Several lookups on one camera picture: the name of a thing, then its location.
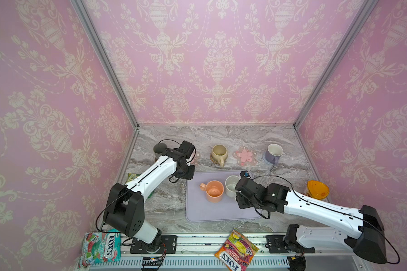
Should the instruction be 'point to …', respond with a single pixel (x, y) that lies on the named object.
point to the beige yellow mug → (219, 153)
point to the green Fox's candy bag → (98, 247)
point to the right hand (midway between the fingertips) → (239, 198)
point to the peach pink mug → (213, 189)
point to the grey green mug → (159, 148)
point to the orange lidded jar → (316, 189)
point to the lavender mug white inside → (273, 153)
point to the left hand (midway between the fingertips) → (189, 176)
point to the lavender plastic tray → (198, 208)
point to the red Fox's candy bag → (237, 252)
